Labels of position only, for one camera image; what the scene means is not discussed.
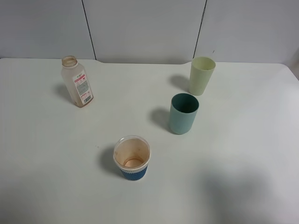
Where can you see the plastic drink bottle with label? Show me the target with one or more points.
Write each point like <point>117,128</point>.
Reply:
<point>76,81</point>

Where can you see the teal plastic cup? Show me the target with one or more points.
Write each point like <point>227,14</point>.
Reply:
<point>183,111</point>

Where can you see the blue sleeved clear cup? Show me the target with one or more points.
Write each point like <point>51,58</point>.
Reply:
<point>132,155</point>

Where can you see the pale yellow plastic cup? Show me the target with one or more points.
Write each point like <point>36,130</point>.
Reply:
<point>201,72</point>

